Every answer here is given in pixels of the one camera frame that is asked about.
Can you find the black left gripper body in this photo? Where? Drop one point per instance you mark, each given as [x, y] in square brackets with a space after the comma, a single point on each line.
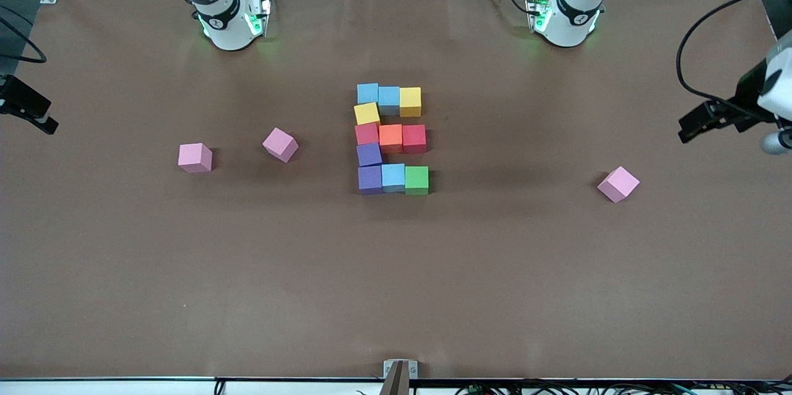
[747, 96]

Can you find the red foam cube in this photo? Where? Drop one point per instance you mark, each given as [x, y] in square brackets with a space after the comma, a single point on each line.
[366, 134]
[414, 138]

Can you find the green foam cube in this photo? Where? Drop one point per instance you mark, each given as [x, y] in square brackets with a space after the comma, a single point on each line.
[416, 179]

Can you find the yellow foam cube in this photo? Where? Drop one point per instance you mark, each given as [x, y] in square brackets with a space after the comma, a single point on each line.
[409, 101]
[367, 113]

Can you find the orange foam cube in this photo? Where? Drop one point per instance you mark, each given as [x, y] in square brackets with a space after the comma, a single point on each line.
[390, 138]

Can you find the blue foam cube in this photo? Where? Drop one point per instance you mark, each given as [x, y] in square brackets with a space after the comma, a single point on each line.
[393, 176]
[367, 93]
[388, 99]

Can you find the purple foam cube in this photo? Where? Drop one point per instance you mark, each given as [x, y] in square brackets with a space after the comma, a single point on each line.
[369, 155]
[370, 179]

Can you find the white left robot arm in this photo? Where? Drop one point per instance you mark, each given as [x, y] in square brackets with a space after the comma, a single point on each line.
[575, 17]

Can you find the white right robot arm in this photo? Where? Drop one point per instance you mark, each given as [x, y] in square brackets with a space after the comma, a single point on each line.
[226, 17]

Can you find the pink foam cube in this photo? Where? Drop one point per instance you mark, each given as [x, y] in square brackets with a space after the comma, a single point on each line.
[193, 156]
[279, 144]
[617, 183]

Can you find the brown table mat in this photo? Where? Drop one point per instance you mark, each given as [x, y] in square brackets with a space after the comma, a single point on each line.
[396, 308]

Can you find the grey metal bracket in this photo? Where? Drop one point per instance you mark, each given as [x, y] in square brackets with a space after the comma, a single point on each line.
[388, 370]

